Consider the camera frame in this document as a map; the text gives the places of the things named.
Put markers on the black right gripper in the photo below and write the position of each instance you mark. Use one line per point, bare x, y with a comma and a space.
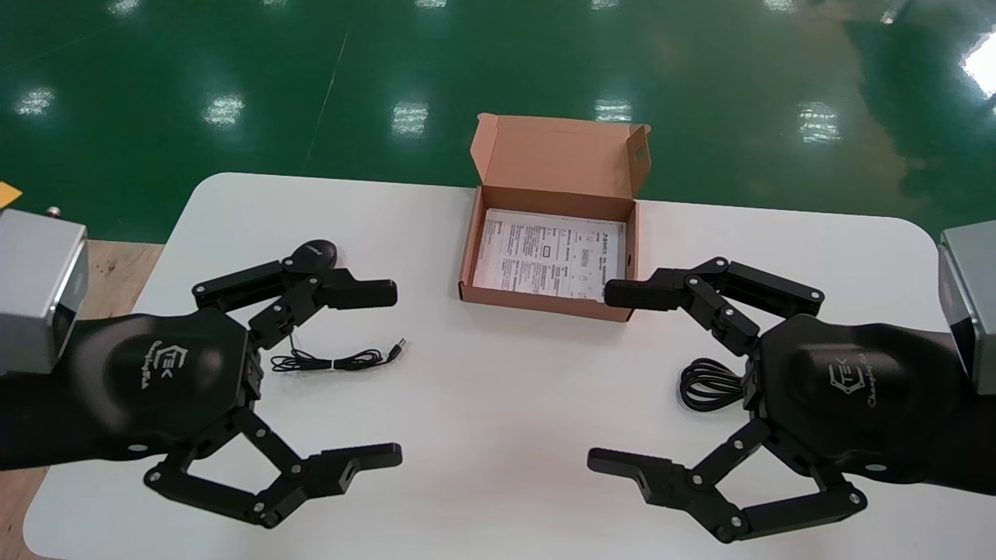
856, 389

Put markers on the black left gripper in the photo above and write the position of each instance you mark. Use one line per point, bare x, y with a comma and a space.
163, 373

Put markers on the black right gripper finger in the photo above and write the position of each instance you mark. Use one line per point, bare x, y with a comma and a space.
646, 292

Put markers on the brown cardboard storage box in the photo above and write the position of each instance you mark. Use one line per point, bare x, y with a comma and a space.
552, 159

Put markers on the right robot arm silver black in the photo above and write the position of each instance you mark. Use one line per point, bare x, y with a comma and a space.
973, 295

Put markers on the left robot arm silver black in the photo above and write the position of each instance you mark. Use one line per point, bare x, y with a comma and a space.
35, 288

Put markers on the white printed instruction sheet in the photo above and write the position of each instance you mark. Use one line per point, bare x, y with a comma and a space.
545, 253

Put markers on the wooden platform board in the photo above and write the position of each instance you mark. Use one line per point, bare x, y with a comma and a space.
120, 272

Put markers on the yellow flat object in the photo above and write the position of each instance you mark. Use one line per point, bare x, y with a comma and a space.
8, 194

